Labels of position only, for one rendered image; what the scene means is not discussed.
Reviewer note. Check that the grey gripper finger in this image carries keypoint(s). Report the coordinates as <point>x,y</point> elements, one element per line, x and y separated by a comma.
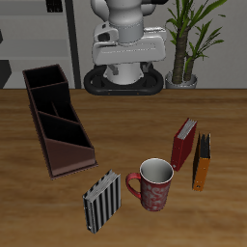
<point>113,69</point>
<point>146,67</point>

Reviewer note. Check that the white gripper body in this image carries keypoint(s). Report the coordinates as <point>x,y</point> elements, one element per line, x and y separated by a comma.
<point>128,51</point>

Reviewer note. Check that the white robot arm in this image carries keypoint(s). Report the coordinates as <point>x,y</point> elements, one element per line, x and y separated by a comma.
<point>125,22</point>

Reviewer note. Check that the dark brown desk caddy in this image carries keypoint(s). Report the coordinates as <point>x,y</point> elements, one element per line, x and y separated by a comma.
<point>61,128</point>

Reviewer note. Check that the red book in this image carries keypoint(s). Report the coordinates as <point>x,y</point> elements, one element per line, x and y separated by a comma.
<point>183,146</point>

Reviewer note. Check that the orange book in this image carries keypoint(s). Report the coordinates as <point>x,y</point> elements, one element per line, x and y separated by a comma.
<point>202,167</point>

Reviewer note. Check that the black and white striped book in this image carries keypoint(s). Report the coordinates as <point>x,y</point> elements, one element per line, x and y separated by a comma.
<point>104,204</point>

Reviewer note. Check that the green pot plant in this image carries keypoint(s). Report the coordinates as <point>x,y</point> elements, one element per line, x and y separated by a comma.
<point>180,51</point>

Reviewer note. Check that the grey shelf unit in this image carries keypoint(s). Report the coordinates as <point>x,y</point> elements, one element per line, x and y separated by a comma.
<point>32,41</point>

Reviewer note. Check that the red patterned mug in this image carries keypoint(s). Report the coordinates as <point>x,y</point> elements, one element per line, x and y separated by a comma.
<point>156,189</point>

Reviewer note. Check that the flat black base plate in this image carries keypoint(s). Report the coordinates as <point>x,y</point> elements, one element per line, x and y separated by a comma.
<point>93,84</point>

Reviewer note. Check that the dark grey post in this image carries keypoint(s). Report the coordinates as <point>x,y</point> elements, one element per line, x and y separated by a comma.
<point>73,41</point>

